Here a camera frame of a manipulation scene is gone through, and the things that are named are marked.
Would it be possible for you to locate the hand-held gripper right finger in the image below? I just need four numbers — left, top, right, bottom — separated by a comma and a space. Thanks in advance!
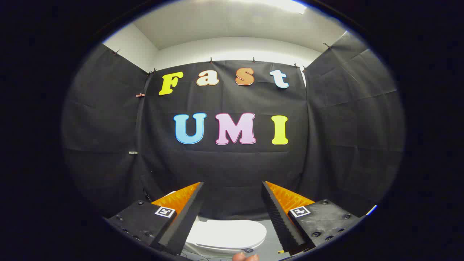
262, 181, 364, 255

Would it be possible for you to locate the black backdrop cloth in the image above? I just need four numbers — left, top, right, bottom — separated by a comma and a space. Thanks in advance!
62, 31, 406, 221

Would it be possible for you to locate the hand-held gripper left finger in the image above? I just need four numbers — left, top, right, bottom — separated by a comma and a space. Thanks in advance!
104, 182, 205, 256

